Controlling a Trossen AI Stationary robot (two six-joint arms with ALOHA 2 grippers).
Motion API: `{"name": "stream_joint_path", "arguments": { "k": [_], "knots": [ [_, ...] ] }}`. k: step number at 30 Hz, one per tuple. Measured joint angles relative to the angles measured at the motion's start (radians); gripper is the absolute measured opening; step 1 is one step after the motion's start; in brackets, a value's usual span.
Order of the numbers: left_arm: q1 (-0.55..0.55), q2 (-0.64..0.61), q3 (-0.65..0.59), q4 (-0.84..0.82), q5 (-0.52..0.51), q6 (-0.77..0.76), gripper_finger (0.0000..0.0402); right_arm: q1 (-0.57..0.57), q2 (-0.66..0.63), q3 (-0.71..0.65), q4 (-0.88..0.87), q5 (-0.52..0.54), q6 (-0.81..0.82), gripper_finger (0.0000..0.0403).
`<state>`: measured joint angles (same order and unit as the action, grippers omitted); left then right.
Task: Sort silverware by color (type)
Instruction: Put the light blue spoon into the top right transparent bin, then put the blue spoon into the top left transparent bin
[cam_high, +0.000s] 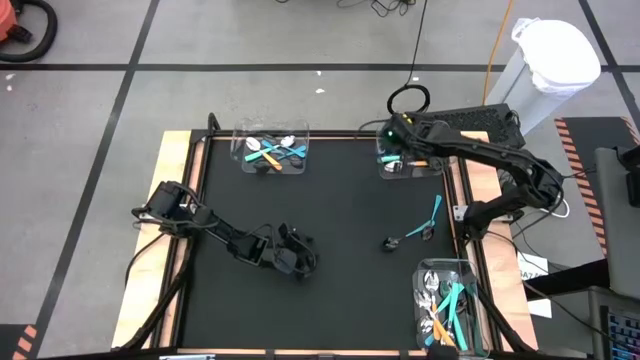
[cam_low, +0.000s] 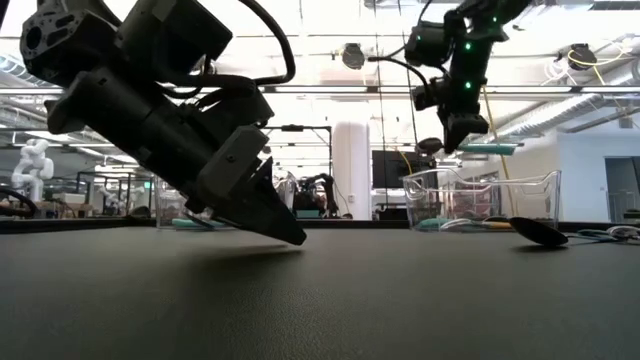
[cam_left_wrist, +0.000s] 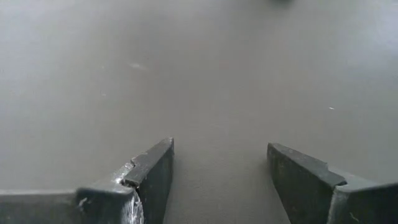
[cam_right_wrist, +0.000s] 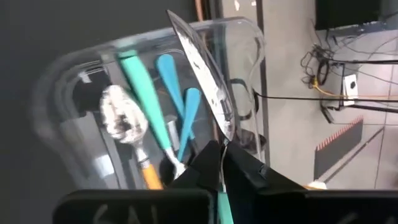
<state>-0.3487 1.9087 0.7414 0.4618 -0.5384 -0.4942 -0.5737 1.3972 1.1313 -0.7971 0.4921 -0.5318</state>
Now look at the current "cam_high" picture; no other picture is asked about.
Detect teal handled cutlery piece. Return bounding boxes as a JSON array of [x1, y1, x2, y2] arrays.
[[447, 281, 470, 353], [243, 144, 282, 163], [423, 281, 464, 349]]

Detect grey desk panel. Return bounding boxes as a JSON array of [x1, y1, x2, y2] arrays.
[[593, 146, 640, 301]]

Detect blue handled spoon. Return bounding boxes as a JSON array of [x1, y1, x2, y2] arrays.
[[261, 135, 297, 155]]

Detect black headed spoon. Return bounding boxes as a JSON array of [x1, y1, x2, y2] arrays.
[[277, 145, 308, 169]]

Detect black table mat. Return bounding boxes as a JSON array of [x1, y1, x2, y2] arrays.
[[179, 135, 484, 351]]

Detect white paper sheet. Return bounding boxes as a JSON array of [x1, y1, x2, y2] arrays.
[[516, 251, 554, 320]]

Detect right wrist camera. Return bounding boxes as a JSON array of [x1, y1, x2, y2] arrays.
[[398, 112, 430, 132]]

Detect backlit keyboard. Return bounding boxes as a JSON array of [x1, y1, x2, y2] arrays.
[[598, 303, 640, 360]]

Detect clear plastic bin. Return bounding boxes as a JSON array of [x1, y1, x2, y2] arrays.
[[411, 257, 493, 359], [375, 130, 454, 181], [230, 118, 311, 176]]

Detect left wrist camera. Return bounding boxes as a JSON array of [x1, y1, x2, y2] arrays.
[[273, 247, 300, 275]]

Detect black tangled floor cables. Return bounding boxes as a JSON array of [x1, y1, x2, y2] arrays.
[[273, 0, 419, 19]]

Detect orange vacuum black hose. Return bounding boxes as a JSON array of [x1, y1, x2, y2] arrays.
[[0, 0, 59, 64]]

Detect black mat orange stripes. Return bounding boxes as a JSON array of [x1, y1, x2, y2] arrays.
[[0, 323, 40, 360], [553, 116, 640, 259]]

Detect black cable with loop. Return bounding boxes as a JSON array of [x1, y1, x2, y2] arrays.
[[386, 0, 432, 117]]

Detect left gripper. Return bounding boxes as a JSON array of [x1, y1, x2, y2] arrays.
[[272, 222, 320, 280]]

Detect yellow cable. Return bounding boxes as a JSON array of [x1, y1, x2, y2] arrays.
[[481, 0, 516, 107]]

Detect black perforated computer case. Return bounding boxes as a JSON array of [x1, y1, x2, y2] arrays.
[[424, 102, 527, 150]]

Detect grey trash can white bag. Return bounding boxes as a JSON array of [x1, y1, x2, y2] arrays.
[[485, 17, 602, 135]]

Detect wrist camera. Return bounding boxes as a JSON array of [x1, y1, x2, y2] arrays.
[[398, 112, 430, 132], [273, 247, 300, 275]]

